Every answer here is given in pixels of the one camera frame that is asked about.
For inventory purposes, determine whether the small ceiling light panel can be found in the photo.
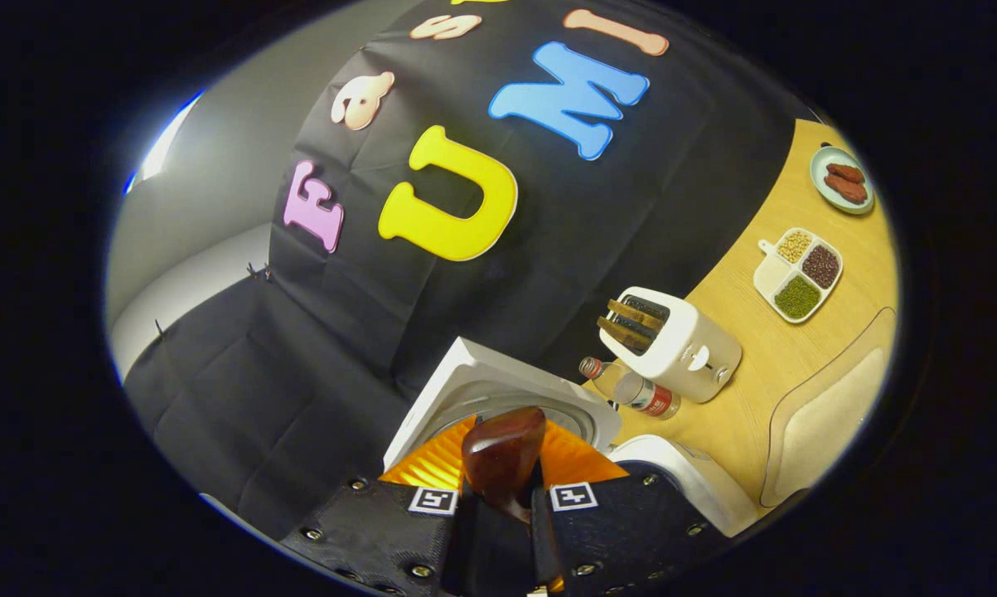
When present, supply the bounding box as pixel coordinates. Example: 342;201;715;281
123;90;206;196

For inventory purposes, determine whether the clear plastic water bottle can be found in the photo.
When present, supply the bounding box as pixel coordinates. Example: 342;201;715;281
579;357;682;420

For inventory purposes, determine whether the white rice cooker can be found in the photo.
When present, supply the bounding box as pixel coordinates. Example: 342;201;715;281
382;336;760;538

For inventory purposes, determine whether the white toaster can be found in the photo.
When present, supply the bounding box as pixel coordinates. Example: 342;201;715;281
598;287;743;404

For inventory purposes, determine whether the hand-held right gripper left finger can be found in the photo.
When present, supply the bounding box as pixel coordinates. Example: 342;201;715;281
281;415;476;596

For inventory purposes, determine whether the clear rice container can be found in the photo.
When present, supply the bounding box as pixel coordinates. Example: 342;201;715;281
759;307;898;508

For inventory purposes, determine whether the brown wooden spoon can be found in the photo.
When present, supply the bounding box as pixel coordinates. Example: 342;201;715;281
462;406;548;525

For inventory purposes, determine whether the brown toast slice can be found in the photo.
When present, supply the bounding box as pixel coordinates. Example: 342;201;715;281
607;298;666;326
596;315;656;351

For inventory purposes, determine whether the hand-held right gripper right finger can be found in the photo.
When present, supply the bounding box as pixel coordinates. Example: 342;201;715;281
531;419;727;596

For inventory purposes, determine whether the pale green plate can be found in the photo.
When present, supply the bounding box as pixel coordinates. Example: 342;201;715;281
810;146;875;216

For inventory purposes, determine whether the black backdrop cloth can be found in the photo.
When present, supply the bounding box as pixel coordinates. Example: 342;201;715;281
123;0;822;540

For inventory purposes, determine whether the white divided grain dish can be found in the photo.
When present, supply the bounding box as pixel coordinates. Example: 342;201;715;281
753;228;844;324

